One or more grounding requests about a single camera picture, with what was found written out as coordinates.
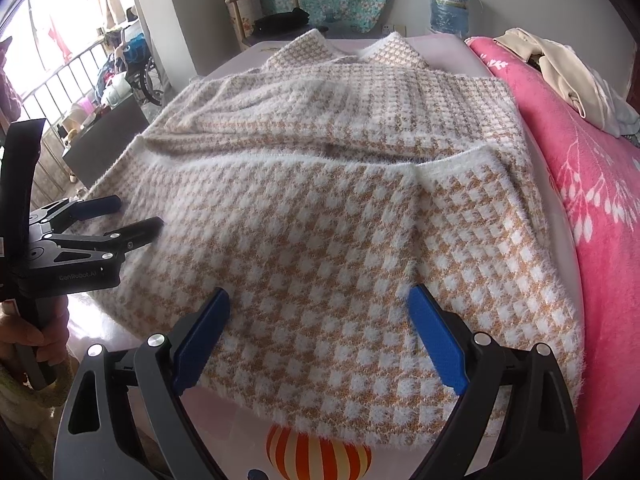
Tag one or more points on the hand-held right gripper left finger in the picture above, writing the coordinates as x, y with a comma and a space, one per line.
200, 340

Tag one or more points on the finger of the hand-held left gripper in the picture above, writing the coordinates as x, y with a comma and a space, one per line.
135, 234
100, 206

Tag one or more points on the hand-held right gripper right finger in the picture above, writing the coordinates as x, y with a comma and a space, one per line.
437, 340

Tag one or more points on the beige white houndstooth coat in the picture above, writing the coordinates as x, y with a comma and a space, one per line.
325, 210

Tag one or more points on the pile of colourful clothes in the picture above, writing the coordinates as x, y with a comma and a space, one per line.
112, 85

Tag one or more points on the beige folded clothes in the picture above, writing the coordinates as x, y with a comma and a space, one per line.
560, 70

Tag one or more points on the person's left hand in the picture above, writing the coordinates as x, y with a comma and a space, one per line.
12, 330

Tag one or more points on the dark grey cabinet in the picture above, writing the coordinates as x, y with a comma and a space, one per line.
100, 145

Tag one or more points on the wheelchair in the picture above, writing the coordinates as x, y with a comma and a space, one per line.
145, 80

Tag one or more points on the metal window railing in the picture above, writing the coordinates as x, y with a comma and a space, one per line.
50, 80

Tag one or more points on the red hanging cloth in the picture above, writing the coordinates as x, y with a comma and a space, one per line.
60, 37

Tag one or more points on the pink floral blanket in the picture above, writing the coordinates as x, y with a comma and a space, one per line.
600, 260

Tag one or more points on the wooden chair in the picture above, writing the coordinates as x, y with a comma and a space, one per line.
240, 10

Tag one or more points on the black bag on chair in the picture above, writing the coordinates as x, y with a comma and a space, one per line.
280, 20

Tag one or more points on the grey garment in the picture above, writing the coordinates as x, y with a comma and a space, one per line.
622, 112

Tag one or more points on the blue water jug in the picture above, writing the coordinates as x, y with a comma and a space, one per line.
450, 7

